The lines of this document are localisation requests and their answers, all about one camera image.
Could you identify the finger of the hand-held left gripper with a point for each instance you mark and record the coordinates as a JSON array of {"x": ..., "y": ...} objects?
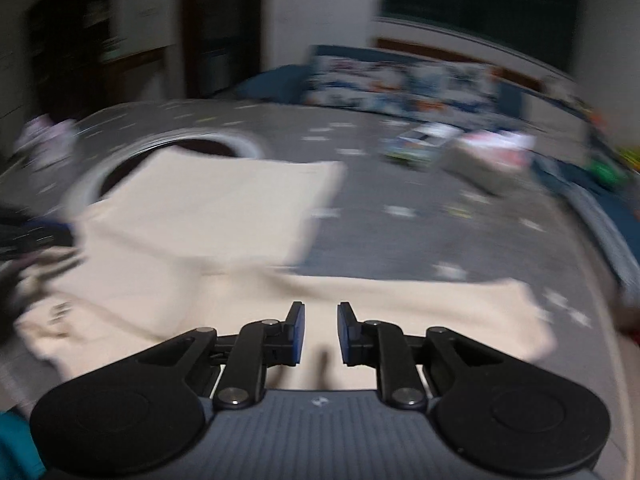
[{"x": 40, "y": 235}]

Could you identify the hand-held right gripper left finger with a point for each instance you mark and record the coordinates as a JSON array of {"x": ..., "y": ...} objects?
[{"x": 299, "y": 332}]

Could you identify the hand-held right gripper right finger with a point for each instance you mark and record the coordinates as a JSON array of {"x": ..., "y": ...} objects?
[{"x": 343, "y": 332}]

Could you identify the cream sweatshirt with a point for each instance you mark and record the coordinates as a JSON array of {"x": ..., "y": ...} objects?
[{"x": 200, "y": 210}]

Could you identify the teal cloth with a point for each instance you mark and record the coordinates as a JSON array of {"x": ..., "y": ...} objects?
[{"x": 17, "y": 450}]

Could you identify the wooden side table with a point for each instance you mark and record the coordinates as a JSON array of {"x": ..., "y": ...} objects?
[{"x": 135, "y": 75}]

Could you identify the clear box with colourful contents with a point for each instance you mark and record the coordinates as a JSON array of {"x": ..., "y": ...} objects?
[{"x": 420, "y": 147}]

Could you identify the dark bookshelf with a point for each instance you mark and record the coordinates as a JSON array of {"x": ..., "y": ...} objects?
[{"x": 70, "y": 35}]

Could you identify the tissue box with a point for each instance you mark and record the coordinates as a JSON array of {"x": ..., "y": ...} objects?
[{"x": 487, "y": 162}]

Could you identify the butterfly print pillow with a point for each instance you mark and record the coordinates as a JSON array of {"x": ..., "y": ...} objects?
[
  {"x": 355, "y": 82},
  {"x": 450, "y": 87}
]

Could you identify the patterned blue pillow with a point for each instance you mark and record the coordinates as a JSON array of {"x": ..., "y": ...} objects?
[{"x": 450, "y": 57}]

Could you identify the yellow green toy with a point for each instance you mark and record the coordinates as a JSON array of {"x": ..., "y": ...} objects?
[{"x": 605, "y": 170}]

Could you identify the dark window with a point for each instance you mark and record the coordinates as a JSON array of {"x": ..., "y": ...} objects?
[{"x": 475, "y": 0}]

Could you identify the dark wooden door frame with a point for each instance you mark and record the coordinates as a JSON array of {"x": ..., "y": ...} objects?
[{"x": 220, "y": 25}]

